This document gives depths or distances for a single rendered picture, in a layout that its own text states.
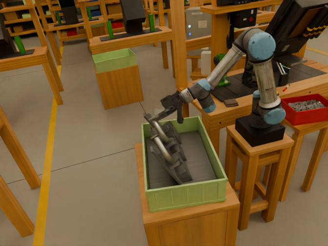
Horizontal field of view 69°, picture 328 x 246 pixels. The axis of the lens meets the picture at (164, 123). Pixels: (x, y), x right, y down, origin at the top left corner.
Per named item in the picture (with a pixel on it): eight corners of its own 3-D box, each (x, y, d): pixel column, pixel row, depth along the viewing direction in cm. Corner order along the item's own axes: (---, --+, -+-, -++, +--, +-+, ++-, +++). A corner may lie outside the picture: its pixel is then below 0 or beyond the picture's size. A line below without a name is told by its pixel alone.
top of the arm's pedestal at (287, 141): (293, 146, 156) (295, 141, 154) (249, 157, 151) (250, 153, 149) (264, 121, 183) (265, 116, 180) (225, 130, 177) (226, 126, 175)
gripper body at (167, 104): (161, 103, 137) (179, 92, 135) (169, 116, 135) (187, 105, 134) (158, 100, 129) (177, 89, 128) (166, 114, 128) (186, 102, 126)
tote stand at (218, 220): (231, 275, 169) (240, 202, 126) (159, 293, 165) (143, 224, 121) (202, 199, 226) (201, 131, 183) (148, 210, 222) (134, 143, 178)
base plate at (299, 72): (327, 74, 222) (327, 72, 221) (223, 103, 196) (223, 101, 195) (292, 62, 256) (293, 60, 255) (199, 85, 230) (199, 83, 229)
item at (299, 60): (306, 63, 194) (307, 59, 192) (290, 67, 190) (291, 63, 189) (273, 51, 225) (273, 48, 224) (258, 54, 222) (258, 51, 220)
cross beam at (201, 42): (296, 28, 252) (297, 19, 247) (183, 52, 222) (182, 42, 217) (292, 27, 256) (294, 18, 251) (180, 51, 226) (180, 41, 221)
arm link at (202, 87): (214, 92, 128) (207, 79, 123) (196, 103, 129) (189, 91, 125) (209, 87, 134) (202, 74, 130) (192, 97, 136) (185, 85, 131)
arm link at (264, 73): (277, 109, 148) (262, 23, 119) (288, 123, 135) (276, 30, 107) (257, 116, 150) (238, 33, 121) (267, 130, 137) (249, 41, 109)
